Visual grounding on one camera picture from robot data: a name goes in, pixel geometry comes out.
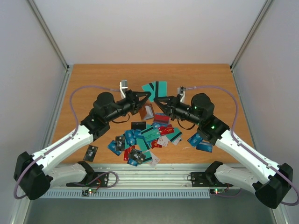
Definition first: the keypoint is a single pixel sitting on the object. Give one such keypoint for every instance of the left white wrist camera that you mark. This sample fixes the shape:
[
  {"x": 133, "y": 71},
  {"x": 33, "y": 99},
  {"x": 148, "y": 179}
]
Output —
[{"x": 123, "y": 88}]

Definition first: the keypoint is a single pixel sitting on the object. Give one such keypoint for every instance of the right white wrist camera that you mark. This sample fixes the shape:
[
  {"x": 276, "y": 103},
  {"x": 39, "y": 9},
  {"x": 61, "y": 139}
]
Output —
[{"x": 181, "y": 91}]

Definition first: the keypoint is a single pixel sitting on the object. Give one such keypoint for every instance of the black VIP card far left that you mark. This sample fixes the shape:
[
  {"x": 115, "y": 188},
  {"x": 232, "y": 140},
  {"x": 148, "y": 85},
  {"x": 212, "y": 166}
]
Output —
[{"x": 90, "y": 153}]

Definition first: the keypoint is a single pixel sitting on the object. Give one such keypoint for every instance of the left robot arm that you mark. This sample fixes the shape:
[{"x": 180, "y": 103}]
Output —
[{"x": 33, "y": 171}]

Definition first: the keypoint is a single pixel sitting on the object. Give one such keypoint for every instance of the black plain card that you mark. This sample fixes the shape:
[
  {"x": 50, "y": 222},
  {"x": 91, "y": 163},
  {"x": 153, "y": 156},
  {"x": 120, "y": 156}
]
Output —
[{"x": 138, "y": 125}]

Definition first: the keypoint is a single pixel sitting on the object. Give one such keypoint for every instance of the brown leather card holder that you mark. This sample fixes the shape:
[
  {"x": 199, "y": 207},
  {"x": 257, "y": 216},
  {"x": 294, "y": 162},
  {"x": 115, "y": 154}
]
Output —
[{"x": 146, "y": 112}]

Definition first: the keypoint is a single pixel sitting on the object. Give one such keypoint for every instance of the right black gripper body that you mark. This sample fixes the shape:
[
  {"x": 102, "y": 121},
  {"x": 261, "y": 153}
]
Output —
[{"x": 172, "y": 106}]

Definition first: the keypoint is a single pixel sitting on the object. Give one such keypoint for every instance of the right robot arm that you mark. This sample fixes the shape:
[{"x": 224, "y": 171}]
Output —
[{"x": 268, "y": 180}]

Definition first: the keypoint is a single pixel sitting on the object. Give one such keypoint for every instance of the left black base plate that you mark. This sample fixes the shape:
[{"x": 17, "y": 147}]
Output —
[{"x": 91, "y": 180}]

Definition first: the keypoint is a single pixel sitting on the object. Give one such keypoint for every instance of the teal card pile bottom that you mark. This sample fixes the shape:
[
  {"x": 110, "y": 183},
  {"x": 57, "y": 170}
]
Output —
[{"x": 151, "y": 138}]

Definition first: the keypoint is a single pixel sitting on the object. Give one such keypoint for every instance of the aluminium frame rails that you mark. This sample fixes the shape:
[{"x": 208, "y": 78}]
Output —
[{"x": 154, "y": 176}]

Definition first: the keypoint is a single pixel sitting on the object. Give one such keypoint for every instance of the left controller board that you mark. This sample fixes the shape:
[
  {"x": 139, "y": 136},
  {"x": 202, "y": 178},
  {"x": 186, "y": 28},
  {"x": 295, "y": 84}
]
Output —
[{"x": 89, "y": 192}]

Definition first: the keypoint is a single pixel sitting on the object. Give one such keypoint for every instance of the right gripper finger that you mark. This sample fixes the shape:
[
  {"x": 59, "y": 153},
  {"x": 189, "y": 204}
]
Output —
[
  {"x": 165, "y": 100},
  {"x": 164, "y": 108}
]

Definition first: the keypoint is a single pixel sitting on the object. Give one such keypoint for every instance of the dark red card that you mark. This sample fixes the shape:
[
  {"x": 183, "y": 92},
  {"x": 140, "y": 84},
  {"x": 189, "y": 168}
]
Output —
[{"x": 161, "y": 118}]

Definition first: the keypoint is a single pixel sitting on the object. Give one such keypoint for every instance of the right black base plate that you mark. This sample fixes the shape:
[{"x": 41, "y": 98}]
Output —
[{"x": 200, "y": 179}]

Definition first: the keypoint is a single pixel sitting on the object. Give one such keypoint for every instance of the black vip card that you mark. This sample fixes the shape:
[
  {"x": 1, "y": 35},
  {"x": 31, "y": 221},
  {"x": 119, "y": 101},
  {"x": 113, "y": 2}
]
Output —
[
  {"x": 120, "y": 143},
  {"x": 136, "y": 157},
  {"x": 90, "y": 153}
]

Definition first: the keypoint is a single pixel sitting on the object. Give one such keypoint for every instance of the controller board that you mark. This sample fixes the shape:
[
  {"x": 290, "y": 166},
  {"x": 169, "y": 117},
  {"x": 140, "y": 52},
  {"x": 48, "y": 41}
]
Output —
[
  {"x": 218, "y": 191},
  {"x": 89, "y": 192}
]

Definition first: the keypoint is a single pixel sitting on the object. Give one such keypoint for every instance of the blue card right upper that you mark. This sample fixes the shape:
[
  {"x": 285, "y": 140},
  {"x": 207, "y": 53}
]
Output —
[{"x": 195, "y": 140}]

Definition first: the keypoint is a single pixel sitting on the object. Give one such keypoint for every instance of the red gold VIP card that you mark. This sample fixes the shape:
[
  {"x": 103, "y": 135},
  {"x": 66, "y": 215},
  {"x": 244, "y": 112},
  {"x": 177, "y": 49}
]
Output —
[{"x": 165, "y": 130}]

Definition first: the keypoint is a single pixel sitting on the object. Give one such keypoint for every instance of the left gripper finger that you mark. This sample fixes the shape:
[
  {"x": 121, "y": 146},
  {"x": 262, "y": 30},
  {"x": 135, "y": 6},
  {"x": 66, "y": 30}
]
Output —
[
  {"x": 140, "y": 103},
  {"x": 140, "y": 94}
]

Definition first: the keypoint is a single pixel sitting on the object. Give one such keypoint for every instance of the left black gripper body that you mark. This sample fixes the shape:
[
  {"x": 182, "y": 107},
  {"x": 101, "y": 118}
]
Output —
[{"x": 134, "y": 103}]

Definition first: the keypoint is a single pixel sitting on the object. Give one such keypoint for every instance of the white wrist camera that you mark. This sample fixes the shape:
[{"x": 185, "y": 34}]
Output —
[
  {"x": 123, "y": 88},
  {"x": 181, "y": 91}
]

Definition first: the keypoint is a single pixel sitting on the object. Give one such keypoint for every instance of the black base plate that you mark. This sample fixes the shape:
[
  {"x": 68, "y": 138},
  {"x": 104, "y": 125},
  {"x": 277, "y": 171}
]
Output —
[
  {"x": 200, "y": 179},
  {"x": 91, "y": 180}
]

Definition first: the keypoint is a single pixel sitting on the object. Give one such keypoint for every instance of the blue card left edge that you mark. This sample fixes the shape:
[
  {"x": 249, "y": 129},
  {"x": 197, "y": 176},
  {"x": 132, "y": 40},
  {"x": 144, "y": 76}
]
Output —
[{"x": 112, "y": 147}]

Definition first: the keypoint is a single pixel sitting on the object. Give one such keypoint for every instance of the grey slotted cable duct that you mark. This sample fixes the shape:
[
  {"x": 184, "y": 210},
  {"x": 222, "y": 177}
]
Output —
[{"x": 129, "y": 194}]

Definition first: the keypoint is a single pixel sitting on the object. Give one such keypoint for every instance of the right controller board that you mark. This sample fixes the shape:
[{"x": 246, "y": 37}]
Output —
[{"x": 218, "y": 191}]

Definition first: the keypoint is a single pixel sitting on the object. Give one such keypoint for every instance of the blue card far right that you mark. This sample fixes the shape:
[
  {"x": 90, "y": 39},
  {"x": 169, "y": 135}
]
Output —
[{"x": 205, "y": 147}]

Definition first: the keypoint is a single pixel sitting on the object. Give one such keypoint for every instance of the black VIP card bottom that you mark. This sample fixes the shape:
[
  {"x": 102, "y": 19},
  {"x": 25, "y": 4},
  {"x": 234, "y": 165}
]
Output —
[{"x": 136, "y": 157}]

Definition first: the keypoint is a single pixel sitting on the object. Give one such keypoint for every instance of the blue card pile centre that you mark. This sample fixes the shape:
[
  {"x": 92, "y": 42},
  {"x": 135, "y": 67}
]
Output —
[{"x": 130, "y": 138}]

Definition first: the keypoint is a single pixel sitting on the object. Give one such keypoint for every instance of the teal striped card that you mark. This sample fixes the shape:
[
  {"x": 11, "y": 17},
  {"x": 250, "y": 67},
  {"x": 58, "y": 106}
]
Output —
[{"x": 156, "y": 88}]

